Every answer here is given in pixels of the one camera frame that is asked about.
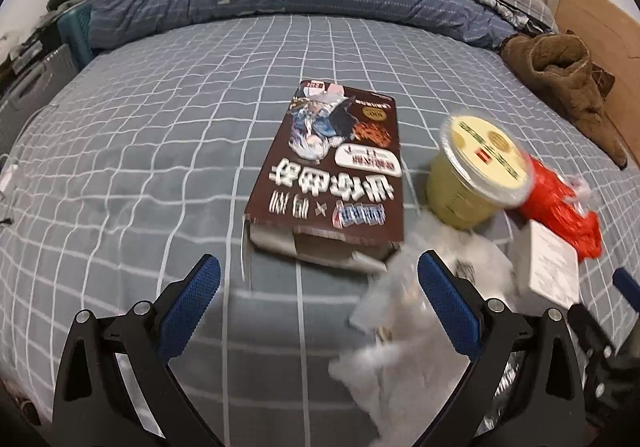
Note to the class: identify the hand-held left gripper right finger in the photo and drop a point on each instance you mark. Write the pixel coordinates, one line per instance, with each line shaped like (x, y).
(445, 297)

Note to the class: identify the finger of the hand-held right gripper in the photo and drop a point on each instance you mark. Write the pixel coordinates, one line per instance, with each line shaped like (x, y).
(587, 327)
(626, 283)

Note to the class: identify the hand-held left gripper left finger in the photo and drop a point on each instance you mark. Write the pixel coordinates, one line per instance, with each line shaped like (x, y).
(192, 302)

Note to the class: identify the white plastic bag black print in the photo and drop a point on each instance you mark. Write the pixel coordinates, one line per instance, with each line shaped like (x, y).
(475, 252)

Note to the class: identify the clear plastic bag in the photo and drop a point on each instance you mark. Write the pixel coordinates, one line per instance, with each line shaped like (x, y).
(395, 327)

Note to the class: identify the small white box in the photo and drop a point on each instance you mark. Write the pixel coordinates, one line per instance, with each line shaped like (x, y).
(550, 259)

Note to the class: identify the red plastic bag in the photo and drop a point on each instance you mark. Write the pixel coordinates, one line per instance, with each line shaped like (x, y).
(550, 197)

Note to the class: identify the brown printed snack box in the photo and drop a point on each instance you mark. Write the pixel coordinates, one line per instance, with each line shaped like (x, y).
(325, 187)

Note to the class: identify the yellow lidded plastic cup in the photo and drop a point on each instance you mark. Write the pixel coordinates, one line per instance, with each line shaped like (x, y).
(465, 192)

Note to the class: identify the black power adapter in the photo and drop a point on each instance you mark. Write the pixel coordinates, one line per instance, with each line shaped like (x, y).
(5, 222)

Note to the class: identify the brown fleece garment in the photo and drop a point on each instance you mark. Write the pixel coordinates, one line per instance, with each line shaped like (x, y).
(565, 77)

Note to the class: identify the white power strip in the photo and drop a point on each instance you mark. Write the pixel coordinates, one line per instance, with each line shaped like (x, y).
(6, 179)

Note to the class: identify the wooden headboard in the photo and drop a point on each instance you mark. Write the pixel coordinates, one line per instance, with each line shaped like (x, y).
(610, 27)

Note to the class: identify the grey suitcase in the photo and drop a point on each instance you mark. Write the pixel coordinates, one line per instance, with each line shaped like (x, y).
(40, 82)

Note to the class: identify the dark plaid cloth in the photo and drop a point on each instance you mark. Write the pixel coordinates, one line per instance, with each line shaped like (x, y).
(492, 7)

